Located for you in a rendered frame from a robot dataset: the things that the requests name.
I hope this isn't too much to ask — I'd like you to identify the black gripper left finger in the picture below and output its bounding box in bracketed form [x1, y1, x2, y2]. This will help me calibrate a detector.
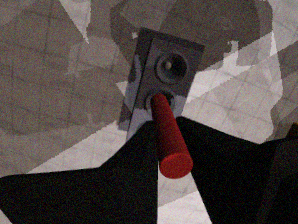
[0, 120, 158, 224]

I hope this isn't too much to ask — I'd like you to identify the red peg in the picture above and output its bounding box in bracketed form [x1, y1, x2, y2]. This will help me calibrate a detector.
[150, 93, 193, 180]

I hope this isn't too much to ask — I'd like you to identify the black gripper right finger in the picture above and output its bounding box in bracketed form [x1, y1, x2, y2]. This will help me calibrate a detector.
[176, 116, 298, 224]

